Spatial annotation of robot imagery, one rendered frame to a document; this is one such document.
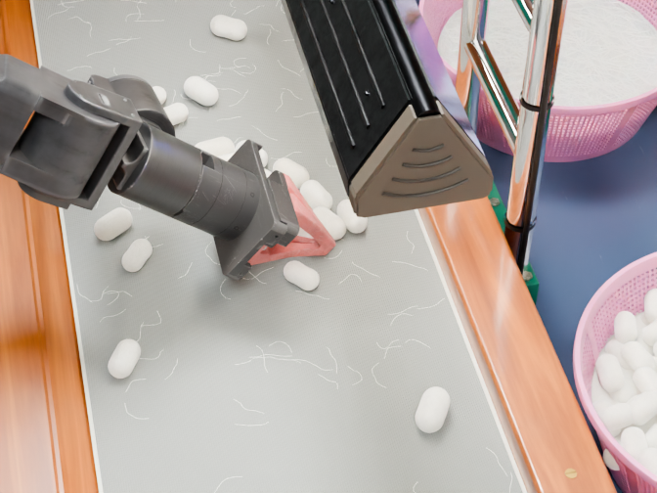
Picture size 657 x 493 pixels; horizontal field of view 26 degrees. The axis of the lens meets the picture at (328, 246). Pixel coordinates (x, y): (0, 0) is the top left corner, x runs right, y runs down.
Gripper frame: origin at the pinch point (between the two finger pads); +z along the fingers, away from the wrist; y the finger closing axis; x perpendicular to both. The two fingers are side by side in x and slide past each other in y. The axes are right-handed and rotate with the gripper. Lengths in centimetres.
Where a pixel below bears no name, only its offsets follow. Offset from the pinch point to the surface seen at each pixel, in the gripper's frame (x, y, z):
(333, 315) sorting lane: 1.7, -6.2, 0.8
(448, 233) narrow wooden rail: -7.2, -1.8, 7.2
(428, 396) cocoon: -2.8, -17.3, 2.9
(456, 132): -26.3, -25.1, -20.6
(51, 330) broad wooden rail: 14.8, -4.1, -17.1
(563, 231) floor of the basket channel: -9.2, 4.3, 23.1
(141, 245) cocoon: 9.5, 3.3, -11.0
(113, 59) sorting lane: 10.0, 30.1, -9.3
